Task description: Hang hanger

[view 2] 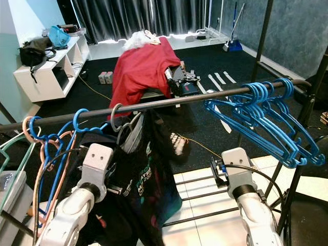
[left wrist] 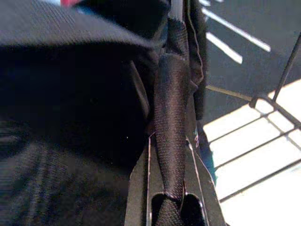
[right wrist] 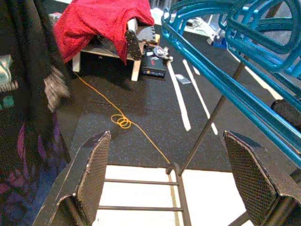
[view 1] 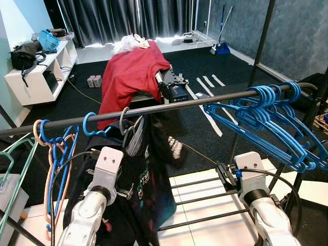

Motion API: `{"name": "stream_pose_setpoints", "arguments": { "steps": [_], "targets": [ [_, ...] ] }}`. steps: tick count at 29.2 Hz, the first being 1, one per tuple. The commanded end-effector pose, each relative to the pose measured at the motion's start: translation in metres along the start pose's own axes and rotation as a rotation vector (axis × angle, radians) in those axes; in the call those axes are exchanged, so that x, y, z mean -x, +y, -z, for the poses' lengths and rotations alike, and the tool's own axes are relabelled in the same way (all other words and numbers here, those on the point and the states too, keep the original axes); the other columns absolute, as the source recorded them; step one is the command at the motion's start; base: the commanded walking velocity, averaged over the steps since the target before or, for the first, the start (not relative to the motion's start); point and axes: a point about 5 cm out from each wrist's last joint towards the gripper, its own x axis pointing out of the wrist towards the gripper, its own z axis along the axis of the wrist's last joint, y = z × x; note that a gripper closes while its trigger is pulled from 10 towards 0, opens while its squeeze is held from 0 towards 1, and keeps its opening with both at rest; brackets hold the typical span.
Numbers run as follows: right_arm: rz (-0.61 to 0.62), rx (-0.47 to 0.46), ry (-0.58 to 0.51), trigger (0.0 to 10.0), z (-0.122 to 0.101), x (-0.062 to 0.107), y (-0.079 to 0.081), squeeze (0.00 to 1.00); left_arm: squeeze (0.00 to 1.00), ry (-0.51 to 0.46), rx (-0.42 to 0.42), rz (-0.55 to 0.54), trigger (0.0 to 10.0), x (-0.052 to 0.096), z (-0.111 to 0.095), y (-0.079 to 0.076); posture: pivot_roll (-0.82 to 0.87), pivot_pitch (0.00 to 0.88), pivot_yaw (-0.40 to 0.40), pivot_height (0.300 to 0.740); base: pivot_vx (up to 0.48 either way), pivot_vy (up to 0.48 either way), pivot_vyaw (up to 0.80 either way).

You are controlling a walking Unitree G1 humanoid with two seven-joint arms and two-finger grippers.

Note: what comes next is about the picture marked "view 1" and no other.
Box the green plastic hanger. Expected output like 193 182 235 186
0 134 40 241

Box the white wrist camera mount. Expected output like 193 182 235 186
94 146 125 193
234 151 271 193

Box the grey hanger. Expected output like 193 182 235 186
118 106 149 157

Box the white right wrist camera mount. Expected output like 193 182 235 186
234 151 271 193

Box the pink plastic hanger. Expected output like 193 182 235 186
32 119 78 234

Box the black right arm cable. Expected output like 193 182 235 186
237 167 304 236

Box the blue bag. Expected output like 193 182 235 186
38 29 61 52

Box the long white floor tape strip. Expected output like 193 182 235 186
186 85 224 137

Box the black metal clothes rack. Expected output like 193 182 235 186
0 0 328 246

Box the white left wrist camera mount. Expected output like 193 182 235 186
94 146 125 193

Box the blue broom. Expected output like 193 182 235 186
210 5 234 55

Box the red cloth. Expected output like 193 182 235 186
97 49 172 129

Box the black machine with red label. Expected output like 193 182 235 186
158 67 190 103

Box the white crumpled cloth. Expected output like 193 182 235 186
112 33 150 54

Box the dark grey curtain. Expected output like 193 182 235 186
44 0 211 47

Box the black printed T-shirt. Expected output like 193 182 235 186
64 115 188 246

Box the grey fabric ottoman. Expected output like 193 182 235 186
0 173 29 229

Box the white shelf unit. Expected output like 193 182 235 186
4 33 78 107

